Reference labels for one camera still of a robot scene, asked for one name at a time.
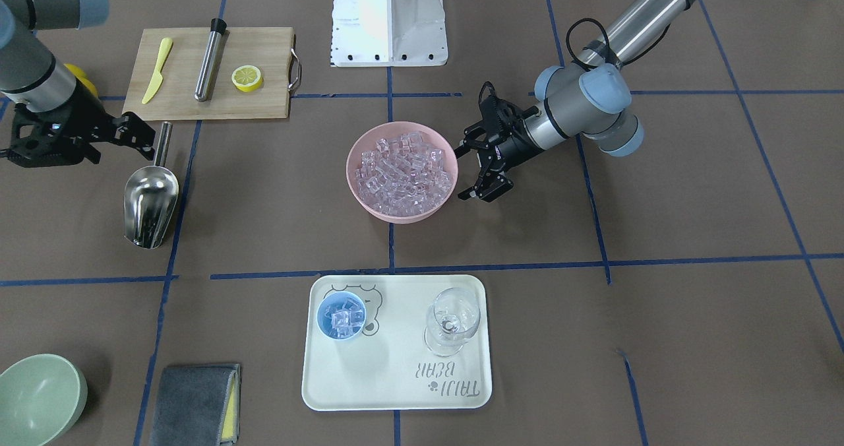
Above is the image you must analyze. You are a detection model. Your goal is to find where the wooden cutting board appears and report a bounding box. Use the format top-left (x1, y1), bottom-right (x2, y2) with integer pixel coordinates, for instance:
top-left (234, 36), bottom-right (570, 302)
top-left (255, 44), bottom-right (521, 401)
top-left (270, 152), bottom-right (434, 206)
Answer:
top-left (123, 27), bottom-right (295, 121)

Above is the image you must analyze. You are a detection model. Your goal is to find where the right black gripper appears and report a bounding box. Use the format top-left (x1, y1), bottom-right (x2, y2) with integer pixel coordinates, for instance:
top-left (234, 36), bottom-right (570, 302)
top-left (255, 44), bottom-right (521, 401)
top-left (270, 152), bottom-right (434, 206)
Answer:
top-left (0, 80), bottom-right (156, 168)

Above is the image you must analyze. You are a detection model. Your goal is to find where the grey yellow folded cloth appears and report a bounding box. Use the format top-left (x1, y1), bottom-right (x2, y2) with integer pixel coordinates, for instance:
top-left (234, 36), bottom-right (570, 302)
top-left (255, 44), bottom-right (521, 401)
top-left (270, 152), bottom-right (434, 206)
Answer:
top-left (150, 363), bottom-right (241, 445)

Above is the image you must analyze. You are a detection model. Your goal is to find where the pink bowl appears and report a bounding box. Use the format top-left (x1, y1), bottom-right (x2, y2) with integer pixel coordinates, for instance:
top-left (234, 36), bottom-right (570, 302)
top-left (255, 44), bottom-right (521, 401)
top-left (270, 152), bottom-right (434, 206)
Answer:
top-left (346, 121), bottom-right (460, 224)

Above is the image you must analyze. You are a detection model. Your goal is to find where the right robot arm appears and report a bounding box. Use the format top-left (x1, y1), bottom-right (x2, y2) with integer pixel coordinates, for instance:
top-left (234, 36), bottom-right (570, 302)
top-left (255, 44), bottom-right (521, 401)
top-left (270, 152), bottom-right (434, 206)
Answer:
top-left (1, 0), bottom-right (156, 168)

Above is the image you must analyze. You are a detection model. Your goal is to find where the yellow lemon front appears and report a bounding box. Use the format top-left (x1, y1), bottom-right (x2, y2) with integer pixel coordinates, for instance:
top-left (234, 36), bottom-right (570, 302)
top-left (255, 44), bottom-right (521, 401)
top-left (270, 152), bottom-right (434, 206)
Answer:
top-left (78, 77), bottom-right (100, 98)

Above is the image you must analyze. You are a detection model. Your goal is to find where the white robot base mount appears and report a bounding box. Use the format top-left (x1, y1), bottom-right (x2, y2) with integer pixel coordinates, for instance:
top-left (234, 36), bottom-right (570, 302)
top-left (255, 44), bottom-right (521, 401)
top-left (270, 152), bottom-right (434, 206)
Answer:
top-left (330, 0), bottom-right (449, 68)

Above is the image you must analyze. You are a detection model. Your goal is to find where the yellow lemon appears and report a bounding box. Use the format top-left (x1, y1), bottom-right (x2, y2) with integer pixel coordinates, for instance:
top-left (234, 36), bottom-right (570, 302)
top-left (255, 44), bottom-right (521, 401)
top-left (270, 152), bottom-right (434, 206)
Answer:
top-left (78, 77), bottom-right (100, 98)
top-left (65, 63), bottom-right (88, 79)

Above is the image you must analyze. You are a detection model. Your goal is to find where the stainless steel ice scoop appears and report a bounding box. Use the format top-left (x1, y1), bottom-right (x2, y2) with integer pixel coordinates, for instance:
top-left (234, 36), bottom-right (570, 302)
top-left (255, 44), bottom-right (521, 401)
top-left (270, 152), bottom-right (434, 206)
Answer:
top-left (123, 121), bottom-right (180, 249)

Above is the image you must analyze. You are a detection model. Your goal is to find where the lemon half slice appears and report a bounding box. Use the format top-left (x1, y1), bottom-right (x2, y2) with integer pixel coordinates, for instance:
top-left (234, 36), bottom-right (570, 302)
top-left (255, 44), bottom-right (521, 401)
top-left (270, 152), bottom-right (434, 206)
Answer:
top-left (230, 65), bottom-right (264, 92)

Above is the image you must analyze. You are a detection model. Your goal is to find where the yellow plastic knife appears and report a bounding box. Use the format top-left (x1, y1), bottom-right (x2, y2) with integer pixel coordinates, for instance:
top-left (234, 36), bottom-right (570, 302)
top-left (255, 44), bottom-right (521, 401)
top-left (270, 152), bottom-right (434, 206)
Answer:
top-left (141, 37), bottom-right (173, 104)

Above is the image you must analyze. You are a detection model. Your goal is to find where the clear wine glass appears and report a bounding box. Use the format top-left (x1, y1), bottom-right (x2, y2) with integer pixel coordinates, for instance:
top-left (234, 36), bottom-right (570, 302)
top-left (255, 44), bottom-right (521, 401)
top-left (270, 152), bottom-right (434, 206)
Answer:
top-left (424, 287), bottom-right (480, 357)

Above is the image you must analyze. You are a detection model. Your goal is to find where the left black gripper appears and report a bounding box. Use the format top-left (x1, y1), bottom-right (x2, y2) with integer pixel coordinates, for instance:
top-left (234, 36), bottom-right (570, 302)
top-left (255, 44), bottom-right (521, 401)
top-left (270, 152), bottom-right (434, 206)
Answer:
top-left (455, 95), bottom-right (543, 203)

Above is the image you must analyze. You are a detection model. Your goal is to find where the yellow lemon back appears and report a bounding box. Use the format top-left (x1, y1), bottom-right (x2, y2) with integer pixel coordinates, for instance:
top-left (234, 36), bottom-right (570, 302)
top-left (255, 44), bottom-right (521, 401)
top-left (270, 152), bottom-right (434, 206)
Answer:
top-left (65, 63), bottom-right (88, 79)

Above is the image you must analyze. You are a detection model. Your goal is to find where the blue cup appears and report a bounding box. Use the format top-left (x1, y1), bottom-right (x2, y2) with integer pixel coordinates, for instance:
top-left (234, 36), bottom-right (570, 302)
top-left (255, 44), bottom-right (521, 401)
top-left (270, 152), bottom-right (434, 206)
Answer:
top-left (316, 292), bottom-right (367, 340)

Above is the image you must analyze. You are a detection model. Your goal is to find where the cream serving tray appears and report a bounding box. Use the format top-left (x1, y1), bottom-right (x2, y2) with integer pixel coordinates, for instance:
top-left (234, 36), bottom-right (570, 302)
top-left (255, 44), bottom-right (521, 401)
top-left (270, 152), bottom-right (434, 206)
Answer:
top-left (301, 274), bottom-right (493, 411)

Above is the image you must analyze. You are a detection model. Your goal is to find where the green ceramic bowl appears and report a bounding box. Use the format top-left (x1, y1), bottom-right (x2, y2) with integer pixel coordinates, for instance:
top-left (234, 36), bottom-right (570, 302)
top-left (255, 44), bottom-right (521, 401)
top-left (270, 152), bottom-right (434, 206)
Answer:
top-left (1, 354), bottom-right (88, 445)

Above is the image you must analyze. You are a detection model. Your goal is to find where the steel muddler black cap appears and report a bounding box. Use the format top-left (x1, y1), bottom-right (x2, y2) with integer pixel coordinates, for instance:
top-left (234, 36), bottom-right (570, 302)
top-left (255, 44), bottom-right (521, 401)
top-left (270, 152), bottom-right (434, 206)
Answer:
top-left (194, 17), bottom-right (228, 102)

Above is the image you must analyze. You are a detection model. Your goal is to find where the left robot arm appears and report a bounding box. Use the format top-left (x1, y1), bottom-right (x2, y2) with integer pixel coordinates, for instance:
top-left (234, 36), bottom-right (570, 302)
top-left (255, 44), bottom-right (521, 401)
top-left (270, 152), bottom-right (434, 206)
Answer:
top-left (454, 0), bottom-right (696, 202)

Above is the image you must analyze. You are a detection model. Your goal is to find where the pile of clear ice cubes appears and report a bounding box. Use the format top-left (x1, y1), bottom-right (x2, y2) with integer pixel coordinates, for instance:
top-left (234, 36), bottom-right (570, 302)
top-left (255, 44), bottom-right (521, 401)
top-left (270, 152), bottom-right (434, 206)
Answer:
top-left (355, 133), bottom-right (454, 216)

